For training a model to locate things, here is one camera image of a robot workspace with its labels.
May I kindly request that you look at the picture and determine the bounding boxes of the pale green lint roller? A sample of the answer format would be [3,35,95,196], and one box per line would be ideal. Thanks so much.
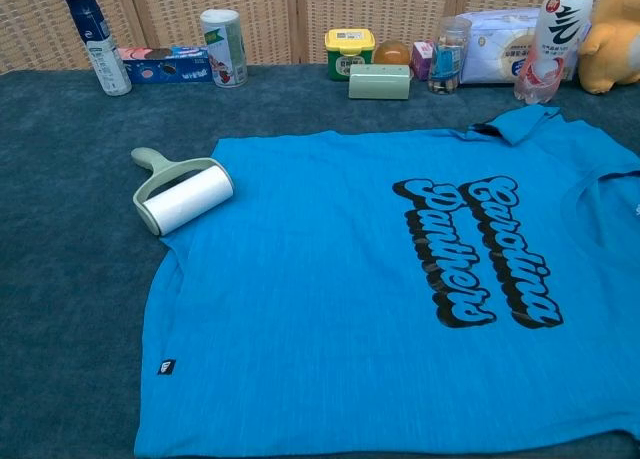
[130,146,235,237]

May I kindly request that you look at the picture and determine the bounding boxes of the blue printed T-shirt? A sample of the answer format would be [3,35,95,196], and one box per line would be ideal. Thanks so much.
[133,103,640,459]

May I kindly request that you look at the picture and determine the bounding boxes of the pale green roller cover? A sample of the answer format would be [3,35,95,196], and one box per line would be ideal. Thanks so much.
[348,63,413,101]

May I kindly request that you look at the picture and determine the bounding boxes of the yellow lidded green tub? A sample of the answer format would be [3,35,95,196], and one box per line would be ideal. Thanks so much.
[323,27,376,82]

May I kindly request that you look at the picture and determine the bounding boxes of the orange jelly cup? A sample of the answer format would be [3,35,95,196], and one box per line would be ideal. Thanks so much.
[372,38,412,68]

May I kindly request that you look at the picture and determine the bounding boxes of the small pink purple carton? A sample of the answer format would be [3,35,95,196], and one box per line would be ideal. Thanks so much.
[410,40,435,81]

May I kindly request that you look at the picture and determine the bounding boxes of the white lidded snack canister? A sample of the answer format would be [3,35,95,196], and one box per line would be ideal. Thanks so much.
[199,8,249,89]

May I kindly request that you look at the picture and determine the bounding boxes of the clear jar with sticks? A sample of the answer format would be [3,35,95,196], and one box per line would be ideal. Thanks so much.
[427,16,473,96]

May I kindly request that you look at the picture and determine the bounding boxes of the blue cookie box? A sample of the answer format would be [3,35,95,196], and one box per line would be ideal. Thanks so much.
[117,46,214,85]

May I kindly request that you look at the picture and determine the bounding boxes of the woven folding screen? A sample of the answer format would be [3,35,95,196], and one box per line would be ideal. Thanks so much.
[0,0,640,75]

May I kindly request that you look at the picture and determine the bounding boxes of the white tissue pack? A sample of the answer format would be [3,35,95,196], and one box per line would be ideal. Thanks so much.
[457,7,591,85]

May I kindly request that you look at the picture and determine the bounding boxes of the dark teal table cloth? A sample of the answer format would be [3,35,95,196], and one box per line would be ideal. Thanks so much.
[0,63,640,459]

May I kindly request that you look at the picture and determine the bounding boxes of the navy capped spray bottle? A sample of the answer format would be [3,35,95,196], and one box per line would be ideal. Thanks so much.
[59,0,133,97]

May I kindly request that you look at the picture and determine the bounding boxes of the clear drink bottle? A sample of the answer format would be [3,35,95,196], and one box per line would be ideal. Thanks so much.
[513,0,594,105]

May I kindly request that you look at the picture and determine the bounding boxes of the yellow plush toy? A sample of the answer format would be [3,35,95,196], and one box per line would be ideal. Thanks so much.
[578,0,640,95]

